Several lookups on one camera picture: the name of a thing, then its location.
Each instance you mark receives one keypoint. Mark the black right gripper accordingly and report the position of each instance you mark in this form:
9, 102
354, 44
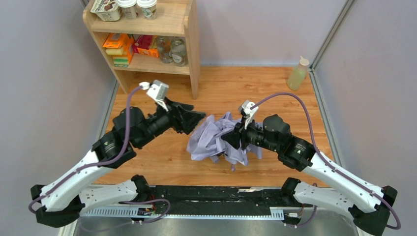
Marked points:
237, 133

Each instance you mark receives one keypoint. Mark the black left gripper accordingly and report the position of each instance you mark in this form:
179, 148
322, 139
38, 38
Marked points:
175, 115

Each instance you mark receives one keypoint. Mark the lavender folding umbrella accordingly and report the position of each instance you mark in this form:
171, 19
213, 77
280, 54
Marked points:
206, 142

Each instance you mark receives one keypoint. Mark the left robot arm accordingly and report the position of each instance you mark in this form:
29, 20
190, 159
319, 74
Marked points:
64, 200

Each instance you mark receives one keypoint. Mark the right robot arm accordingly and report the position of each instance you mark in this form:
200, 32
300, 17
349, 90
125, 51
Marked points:
368, 206

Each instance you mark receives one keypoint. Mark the labelled glass jar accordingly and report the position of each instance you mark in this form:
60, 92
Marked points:
178, 51

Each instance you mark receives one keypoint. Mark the clear glass jar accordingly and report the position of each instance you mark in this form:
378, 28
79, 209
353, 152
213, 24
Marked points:
164, 49

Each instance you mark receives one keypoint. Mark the green liquid squeeze bottle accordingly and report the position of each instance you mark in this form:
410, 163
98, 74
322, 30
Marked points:
298, 74

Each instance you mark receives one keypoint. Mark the yellow green sponge stack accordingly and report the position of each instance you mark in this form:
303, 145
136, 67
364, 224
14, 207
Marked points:
121, 56

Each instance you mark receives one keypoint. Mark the red snack package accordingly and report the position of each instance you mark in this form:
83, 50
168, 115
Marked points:
146, 45

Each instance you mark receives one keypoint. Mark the wooden shelf unit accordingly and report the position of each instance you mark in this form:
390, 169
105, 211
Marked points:
129, 45

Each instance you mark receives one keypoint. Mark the orange snack box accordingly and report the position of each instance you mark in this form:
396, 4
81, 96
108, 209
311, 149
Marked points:
116, 40

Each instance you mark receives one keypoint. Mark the white lidded cup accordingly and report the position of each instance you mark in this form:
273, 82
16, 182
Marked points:
148, 8

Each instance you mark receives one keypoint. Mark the white yogurt cup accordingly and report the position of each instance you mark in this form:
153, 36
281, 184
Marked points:
129, 8

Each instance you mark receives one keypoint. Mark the chocolate yogurt tub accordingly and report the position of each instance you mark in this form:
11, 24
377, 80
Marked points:
106, 10

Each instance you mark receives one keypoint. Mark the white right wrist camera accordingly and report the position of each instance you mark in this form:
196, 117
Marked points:
248, 110

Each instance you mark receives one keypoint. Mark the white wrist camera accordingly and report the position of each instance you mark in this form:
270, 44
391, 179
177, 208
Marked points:
156, 90
248, 110

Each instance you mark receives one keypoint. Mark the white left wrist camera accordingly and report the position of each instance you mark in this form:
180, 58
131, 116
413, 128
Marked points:
156, 90

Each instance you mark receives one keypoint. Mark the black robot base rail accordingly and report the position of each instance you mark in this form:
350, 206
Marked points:
220, 200

